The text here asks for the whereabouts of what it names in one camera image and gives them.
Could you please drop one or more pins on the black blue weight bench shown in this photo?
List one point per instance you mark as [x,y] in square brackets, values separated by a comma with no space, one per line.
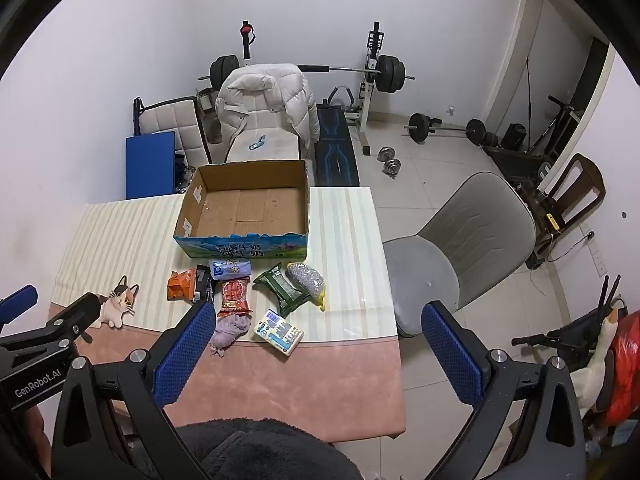
[335,150]

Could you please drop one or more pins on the yellow sponge pack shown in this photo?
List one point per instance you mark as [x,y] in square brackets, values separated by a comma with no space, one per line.
[277,332]

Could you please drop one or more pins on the silver and yellow soft pouch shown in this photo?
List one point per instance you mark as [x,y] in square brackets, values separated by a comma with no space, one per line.
[306,277]

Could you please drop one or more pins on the blue board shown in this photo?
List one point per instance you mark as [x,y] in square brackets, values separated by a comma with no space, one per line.
[150,165]

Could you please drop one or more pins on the green packet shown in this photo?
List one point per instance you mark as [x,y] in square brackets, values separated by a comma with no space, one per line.
[275,287]

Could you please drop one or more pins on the orange snack packet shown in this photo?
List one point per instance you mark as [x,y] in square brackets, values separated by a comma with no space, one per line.
[181,285]

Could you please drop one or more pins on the black foil packet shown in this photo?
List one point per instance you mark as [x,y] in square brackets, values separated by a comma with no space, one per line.
[202,280]

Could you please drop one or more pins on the small blue packet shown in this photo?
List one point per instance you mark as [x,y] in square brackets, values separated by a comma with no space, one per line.
[257,142]

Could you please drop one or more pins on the cardboard box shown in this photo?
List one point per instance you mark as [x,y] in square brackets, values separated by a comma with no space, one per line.
[240,210]

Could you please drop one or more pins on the brown wooden chair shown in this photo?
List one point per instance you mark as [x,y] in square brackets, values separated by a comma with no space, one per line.
[580,180]

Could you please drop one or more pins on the white upholstered chair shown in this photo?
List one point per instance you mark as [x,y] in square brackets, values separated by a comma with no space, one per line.
[275,147]
[170,117]

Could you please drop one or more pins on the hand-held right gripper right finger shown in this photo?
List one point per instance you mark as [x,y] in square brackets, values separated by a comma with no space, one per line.
[452,357]

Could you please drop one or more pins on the purple cloth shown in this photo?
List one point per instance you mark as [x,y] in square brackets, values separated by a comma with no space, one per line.
[227,330]

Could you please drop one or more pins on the red floral packet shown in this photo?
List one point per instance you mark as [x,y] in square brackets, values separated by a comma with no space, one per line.
[235,297]

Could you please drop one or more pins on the chrome dumbbell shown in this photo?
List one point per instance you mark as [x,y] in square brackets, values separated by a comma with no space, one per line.
[392,166]

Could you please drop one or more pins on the white door frame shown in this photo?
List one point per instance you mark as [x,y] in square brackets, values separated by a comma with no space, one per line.
[512,45]

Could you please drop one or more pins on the white goose plush toy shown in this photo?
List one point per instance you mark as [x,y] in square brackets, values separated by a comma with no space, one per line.
[607,330]

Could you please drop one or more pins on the white barbell rack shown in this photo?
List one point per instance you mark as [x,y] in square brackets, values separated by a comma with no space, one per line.
[370,95]

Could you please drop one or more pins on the black scooter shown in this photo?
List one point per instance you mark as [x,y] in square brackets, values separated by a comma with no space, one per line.
[575,332]

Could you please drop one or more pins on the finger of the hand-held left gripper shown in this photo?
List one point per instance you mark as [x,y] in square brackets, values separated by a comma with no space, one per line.
[20,297]
[80,311]

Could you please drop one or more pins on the white puffer jacket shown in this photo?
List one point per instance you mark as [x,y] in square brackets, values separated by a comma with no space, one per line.
[295,95]

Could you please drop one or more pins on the long barbell with black plates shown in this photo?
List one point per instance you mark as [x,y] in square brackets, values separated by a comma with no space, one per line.
[390,74]

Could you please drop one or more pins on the short barbell with black plates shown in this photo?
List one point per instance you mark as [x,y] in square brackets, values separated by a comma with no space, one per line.
[450,131]

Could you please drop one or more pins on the person's left forearm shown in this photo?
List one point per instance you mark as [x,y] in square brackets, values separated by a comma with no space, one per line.
[35,440]

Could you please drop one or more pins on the blue cartoon tissue pack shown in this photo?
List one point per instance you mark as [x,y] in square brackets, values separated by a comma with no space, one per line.
[227,269]

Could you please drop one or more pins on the grey office chair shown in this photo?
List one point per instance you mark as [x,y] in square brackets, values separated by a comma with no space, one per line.
[475,240]

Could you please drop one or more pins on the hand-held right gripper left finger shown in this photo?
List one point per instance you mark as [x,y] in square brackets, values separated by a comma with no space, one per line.
[184,357]

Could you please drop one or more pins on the red bag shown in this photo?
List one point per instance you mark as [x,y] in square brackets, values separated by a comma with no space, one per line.
[625,375]

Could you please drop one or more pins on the black exercise machine frame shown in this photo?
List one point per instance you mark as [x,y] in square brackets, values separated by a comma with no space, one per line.
[550,135]

